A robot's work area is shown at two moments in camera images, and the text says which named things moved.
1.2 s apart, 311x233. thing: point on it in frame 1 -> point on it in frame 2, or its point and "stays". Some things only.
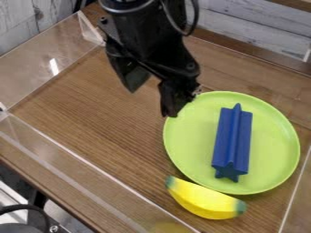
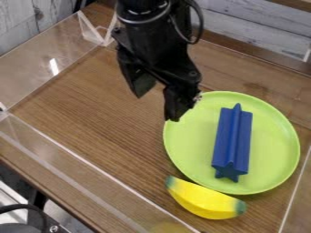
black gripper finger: (131, 73) -> (140, 79)
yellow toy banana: (203, 202) stays
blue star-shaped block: (232, 143) stays
